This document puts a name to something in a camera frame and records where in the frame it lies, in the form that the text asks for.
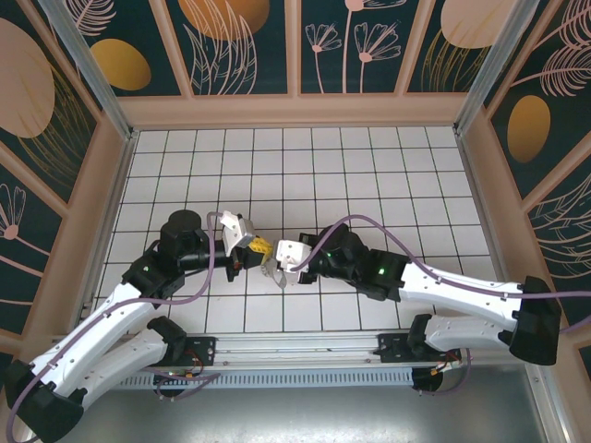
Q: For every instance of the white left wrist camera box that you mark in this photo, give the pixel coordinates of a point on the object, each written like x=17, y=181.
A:
x=237, y=231

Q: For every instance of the black semicircular bracket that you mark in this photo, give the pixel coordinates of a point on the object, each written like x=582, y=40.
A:
x=171, y=388
x=427, y=380

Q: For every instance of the grey metal sheet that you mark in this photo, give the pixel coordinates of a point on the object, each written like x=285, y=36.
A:
x=295, y=415

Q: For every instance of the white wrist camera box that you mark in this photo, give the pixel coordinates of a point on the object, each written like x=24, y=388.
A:
x=291, y=256
x=237, y=231

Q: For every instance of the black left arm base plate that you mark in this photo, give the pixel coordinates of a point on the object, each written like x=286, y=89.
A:
x=203, y=348

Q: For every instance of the aluminium mounting rail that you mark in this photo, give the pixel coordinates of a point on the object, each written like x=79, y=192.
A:
x=295, y=348

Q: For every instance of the aluminium frame bar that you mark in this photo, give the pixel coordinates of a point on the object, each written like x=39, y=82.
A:
x=549, y=406

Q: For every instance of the small circuit board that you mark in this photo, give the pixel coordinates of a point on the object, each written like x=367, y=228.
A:
x=177, y=374

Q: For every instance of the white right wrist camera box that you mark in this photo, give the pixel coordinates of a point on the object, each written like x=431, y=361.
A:
x=291, y=256

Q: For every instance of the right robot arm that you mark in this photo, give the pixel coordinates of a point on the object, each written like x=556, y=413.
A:
x=461, y=295

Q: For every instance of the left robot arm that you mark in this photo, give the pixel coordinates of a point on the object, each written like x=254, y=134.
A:
x=92, y=332

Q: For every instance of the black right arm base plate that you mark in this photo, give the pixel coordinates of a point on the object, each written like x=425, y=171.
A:
x=392, y=348

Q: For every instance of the aluminium corner post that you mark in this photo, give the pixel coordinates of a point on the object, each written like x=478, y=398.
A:
x=92, y=69
x=489, y=60

